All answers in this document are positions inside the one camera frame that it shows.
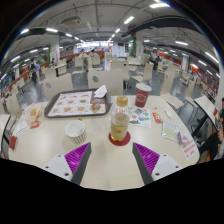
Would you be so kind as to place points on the group of beige chairs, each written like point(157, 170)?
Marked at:
point(146, 71)

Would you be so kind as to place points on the beige black-edged neighbour table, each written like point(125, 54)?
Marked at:
point(205, 105)
point(3, 125)

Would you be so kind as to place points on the clear bag of fried food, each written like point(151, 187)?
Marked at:
point(34, 112)

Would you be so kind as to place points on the ceiling air conditioner unit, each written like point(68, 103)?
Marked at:
point(70, 21)

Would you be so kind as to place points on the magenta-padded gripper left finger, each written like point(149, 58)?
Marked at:
point(78, 158)

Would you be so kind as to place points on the brown food tray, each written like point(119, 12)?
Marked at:
point(70, 105)

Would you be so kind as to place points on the red sauce sachet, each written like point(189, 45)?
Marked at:
point(157, 118)
point(34, 124)

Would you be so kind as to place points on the red paper packet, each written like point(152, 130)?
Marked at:
point(12, 142)

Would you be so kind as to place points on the group of ceiling lights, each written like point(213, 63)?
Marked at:
point(159, 5)

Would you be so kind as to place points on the white red-dotted paper cup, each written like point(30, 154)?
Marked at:
point(76, 133)

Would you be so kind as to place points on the pale green wipes pack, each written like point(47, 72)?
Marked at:
point(171, 131)

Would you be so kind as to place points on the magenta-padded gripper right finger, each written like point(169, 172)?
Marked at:
point(146, 158)

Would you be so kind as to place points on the white crumpled napkin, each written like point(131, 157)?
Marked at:
point(100, 91)

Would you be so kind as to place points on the flat round red coaster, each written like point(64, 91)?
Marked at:
point(124, 142)

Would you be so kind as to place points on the clear bottle with yellow drink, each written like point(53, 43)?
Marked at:
point(119, 126)

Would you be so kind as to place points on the colourful printed leaflet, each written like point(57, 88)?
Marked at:
point(141, 118)

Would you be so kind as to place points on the beige chair with oval hole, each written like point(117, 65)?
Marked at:
point(106, 80)
point(58, 86)

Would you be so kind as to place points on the red paper drink cup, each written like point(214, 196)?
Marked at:
point(142, 96)

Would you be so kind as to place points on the pink printed table notice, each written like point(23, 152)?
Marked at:
point(188, 148)

